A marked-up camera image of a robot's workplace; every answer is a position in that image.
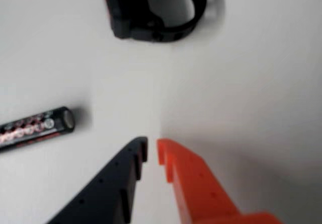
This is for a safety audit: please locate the black ring clamp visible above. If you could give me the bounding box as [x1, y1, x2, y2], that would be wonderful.
[100, 0, 208, 44]

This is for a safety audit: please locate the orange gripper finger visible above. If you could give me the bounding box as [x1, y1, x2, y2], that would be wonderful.
[156, 138, 285, 224]

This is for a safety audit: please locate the black AA battery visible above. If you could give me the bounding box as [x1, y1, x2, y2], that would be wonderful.
[0, 106, 75, 153]

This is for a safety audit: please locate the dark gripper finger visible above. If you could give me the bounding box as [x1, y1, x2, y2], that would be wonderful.
[46, 136, 149, 224]

